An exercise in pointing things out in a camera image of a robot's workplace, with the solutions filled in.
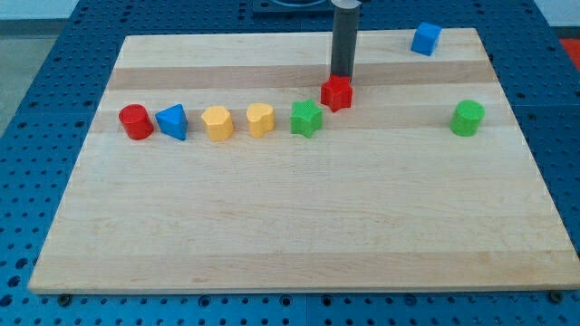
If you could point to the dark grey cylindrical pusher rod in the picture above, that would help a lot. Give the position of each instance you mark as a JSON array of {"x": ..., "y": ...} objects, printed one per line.
[{"x": 344, "y": 36}]

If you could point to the green star block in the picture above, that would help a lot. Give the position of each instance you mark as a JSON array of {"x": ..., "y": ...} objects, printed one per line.
[{"x": 306, "y": 118}]

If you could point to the blue cube block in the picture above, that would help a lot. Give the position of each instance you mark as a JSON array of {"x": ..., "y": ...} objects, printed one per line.
[{"x": 425, "y": 38}]

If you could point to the yellow heart block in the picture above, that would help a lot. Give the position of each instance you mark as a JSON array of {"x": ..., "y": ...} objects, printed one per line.
[{"x": 260, "y": 118}]

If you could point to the green cylinder block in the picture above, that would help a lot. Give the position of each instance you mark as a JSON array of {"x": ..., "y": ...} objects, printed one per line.
[{"x": 466, "y": 118}]

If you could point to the yellow hexagon block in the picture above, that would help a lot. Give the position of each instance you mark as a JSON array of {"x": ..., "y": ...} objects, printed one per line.
[{"x": 218, "y": 123}]

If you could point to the light wooden board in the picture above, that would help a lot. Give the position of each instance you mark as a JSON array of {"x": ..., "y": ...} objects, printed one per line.
[{"x": 384, "y": 197}]

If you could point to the blue triangle block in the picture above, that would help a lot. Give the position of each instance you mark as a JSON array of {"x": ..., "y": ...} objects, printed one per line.
[{"x": 173, "y": 122}]

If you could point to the red cylinder block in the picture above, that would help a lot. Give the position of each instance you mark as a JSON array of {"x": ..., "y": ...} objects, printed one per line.
[{"x": 136, "y": 121}]

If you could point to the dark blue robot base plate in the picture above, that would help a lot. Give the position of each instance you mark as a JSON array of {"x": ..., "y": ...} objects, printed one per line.
[{"x": 284, "y": 7}]

